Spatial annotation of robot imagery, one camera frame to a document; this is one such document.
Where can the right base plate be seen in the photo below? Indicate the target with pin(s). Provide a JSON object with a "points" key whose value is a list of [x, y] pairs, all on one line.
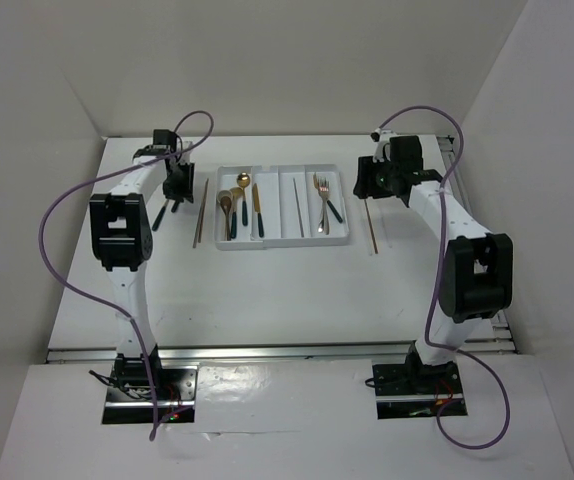
{"points": [[401, 396]]}

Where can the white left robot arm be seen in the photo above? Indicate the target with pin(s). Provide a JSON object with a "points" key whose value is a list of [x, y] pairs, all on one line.
{"points": [[122, 240]]}

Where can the metal chopstick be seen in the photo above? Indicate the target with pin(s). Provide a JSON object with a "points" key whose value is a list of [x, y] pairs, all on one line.
{"points": [[298, 207]]}

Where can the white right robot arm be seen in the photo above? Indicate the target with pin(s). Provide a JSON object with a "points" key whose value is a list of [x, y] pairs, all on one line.
{"points": [[475, 265]]}

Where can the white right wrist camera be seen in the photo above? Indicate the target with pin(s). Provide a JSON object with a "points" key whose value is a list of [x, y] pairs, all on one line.
{"points": [[381, 137]]}

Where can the gold fork green handle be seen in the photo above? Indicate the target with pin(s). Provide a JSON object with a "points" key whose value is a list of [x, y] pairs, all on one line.
{"points": [[322, 186], [159, 217]]}

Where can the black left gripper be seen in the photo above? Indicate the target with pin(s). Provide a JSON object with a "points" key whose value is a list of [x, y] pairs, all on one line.
{"points": [[186, 189]]}

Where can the white cutlery tray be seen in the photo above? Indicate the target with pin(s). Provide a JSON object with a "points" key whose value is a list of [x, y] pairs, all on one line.
{"points": [[278, 208]]}

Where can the aluminium rail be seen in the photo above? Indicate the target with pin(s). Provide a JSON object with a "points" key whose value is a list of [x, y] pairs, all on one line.
{"points": [[269, 353]]}

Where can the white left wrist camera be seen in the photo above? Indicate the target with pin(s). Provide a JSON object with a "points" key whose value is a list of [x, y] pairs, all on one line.
{"points": [[183, 150]]}

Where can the brown chopstick pair left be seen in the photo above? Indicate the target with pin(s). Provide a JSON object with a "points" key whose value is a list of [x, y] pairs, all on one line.
{"points": [[200, 219]]}

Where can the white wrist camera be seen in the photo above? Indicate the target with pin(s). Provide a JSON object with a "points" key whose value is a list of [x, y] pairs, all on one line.
{"points": [[381, 137], [183, 150]]}

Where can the brown chopstick right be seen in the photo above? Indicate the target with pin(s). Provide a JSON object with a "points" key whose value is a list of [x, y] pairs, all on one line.
{"points": [[371, 227]]}

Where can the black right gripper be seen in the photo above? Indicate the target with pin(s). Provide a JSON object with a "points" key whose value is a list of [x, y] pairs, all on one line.
{"points": [[365, 185]]}

